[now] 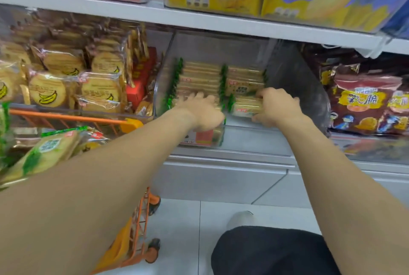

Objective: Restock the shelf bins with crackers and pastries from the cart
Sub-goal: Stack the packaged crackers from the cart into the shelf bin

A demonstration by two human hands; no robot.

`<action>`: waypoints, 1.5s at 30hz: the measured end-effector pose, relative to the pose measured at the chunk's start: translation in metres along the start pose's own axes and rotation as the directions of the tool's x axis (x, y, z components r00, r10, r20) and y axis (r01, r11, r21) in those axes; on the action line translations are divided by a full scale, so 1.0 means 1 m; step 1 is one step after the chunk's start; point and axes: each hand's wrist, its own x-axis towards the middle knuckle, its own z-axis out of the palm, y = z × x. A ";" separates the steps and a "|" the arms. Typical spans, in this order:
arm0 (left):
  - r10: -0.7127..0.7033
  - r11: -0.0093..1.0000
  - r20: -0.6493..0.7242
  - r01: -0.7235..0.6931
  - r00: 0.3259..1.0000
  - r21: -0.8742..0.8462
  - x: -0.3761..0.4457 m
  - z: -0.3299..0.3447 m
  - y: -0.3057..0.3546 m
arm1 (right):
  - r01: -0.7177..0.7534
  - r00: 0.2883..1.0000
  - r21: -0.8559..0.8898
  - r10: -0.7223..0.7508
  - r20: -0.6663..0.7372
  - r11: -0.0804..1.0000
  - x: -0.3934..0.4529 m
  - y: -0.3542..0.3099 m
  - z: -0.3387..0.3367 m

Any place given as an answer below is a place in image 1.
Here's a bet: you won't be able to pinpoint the orange shopping cart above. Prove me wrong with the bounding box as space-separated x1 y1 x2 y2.
8 109 162 275

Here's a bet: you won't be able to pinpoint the person's left forearm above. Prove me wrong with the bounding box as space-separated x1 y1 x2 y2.
0 109 196 275

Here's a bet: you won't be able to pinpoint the green cracker packets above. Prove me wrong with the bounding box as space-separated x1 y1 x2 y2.
0 102 109 186
163 57 269 148

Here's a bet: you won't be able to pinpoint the person's right forearm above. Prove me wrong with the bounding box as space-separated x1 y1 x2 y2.
281 115 409 275

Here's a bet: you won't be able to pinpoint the person's right leg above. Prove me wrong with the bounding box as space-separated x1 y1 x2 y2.
210 226 341 275

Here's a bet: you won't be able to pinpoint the white metal store shelf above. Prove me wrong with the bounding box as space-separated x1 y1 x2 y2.
0 0 409 205

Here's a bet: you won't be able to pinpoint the person's right hand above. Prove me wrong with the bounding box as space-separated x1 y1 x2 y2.
251 87 312 129

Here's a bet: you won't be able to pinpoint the person's left hand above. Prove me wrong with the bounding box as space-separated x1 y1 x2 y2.
174 92 226 132

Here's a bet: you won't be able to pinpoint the group of banana biscuit packets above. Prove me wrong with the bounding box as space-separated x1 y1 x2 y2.
0 13 151 114

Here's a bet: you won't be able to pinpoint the person's white right shoe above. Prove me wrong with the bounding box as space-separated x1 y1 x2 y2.
226 211 256 231

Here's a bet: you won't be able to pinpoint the row of dark red bags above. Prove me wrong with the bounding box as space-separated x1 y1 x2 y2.
302 43 409 137

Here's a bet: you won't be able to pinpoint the pile of blue snack bags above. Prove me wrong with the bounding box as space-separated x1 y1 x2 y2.
382 0 409 41

